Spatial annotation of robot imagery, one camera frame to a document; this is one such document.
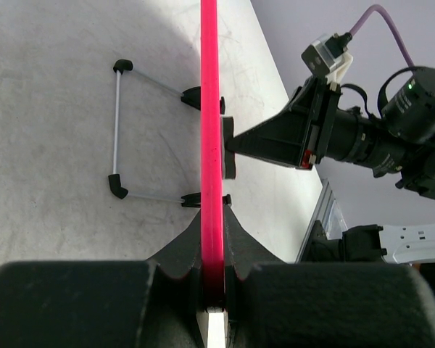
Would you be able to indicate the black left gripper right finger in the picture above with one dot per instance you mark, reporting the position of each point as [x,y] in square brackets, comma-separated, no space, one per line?
[257,290]

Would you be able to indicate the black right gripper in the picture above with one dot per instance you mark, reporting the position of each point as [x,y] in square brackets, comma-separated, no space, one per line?
[297,137]

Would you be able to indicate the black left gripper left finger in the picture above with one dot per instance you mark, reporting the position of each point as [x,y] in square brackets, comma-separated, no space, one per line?
[174,309]

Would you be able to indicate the pink framed whiteboard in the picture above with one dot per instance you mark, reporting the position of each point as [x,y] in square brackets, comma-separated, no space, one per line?
[213,282]

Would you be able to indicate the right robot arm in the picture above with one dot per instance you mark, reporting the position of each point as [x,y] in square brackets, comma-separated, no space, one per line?
[400,139]

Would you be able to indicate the black white board stand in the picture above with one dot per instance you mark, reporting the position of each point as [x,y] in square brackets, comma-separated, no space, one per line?
[147,160]

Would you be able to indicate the aluminium front rail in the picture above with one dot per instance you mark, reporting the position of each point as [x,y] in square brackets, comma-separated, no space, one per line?
[327,221]

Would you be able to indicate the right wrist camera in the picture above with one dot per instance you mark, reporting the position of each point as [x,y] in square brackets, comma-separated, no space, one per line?
[328,57]

